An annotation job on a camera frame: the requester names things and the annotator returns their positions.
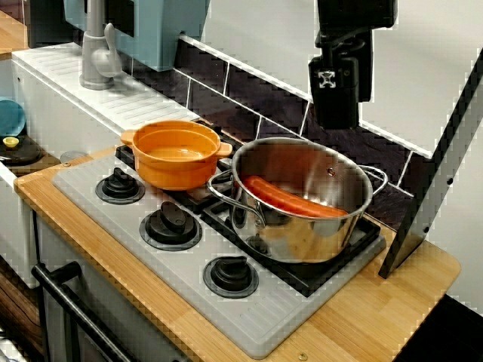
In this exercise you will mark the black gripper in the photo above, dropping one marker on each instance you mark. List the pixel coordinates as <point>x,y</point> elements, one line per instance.
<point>349,49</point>

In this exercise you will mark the orange plastic pot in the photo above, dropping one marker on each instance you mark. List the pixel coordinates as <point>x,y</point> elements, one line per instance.
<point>173,169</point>

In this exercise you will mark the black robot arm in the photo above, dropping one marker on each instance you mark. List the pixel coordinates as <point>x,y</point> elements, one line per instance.
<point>354,13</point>

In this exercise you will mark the stainless steel pot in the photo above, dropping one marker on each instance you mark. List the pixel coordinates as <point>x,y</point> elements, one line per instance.
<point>309,241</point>

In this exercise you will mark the black stove knob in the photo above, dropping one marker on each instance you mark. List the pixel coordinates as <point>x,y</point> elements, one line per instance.
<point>171,224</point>
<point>120,185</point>
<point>231,274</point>

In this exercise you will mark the grey stove top panel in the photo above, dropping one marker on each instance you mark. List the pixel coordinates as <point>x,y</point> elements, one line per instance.
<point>211,301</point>

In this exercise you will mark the dark tiled backsplash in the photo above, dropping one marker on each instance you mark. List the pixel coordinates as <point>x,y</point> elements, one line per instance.
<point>264,98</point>

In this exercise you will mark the red sausage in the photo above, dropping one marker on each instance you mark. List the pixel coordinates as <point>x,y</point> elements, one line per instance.
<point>287,201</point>

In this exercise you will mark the dark upright side panel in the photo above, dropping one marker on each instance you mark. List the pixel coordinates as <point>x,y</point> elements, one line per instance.
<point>434,181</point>

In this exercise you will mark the black burner grate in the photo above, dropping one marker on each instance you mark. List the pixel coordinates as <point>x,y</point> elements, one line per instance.
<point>324,279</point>

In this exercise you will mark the teal plastic box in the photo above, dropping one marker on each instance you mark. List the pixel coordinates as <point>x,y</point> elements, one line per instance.
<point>158,34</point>

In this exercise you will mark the wooden countertop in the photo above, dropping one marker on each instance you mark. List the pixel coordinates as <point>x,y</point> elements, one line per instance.
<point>377,313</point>

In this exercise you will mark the grey toy faucet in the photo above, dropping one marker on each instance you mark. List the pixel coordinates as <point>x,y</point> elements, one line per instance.
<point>94,60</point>

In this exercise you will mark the white sink unit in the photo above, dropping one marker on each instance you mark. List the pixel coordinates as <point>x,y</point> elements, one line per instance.
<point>56,102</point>

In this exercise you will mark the white oven cabinet front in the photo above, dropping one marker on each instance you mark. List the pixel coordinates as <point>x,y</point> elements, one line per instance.
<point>113,301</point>

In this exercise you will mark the black box behind faucet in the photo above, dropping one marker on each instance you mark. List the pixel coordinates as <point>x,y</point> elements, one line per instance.
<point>45,22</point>

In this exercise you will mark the dark round lid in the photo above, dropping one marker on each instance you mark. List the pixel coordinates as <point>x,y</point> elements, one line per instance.
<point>28,152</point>

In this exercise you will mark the teal plate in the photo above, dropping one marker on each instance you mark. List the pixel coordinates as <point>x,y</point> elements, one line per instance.
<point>11,118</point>

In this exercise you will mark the small yellow cup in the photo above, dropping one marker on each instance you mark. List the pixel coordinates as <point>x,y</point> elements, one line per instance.
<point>10,142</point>

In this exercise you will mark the wooden side table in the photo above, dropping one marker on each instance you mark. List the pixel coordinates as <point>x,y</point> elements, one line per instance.
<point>11,37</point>

